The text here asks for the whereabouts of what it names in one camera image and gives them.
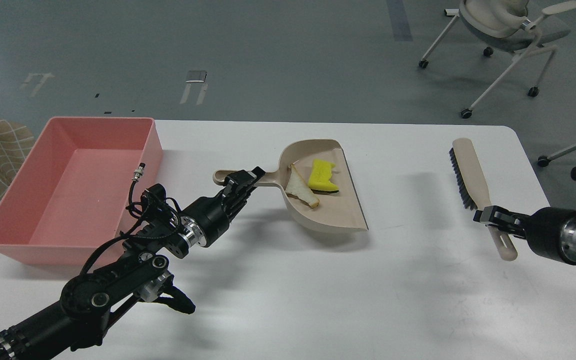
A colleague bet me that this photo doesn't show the yellow sponge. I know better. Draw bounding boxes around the yellow sponge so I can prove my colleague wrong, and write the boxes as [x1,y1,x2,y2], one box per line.
[307,158,339,193]

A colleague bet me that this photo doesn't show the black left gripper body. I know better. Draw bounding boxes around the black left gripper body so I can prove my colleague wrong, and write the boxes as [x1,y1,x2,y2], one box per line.
[183,193,250,248]

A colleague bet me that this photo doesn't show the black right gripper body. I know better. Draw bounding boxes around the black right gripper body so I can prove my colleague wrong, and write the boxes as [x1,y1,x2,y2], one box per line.
[523,207,576,265]

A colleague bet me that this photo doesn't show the white bread slice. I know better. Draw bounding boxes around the white bread slice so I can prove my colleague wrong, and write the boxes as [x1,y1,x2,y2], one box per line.
[285,164,320,208]

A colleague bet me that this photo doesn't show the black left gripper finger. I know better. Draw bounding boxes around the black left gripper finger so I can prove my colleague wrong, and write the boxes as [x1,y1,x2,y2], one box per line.
[224,170,254,201]
[246,166,266,193]

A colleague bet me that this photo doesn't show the beige hand brush black bristles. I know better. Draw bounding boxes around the beige hand brush black bristles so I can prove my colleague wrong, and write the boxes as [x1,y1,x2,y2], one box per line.
[449,137,518,262]

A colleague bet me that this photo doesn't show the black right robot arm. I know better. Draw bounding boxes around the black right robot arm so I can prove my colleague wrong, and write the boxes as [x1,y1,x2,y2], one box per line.
[473,167,576,266]

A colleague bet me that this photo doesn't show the pink plastic bin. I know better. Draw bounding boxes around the pink plastic bin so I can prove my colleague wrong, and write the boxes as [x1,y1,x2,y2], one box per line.
[0,117,163,266]

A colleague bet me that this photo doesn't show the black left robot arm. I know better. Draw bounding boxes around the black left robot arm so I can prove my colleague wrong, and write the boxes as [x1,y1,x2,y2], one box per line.
[0,163,266,360]

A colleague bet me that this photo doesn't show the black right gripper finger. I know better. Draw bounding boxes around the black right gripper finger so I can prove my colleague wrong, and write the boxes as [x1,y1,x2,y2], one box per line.
[486,224,527,241]
[473,205,530,228]

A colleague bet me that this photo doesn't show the white office chair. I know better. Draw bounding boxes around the white office chair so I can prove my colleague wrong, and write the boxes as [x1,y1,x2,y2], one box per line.
[418,0,576,119]

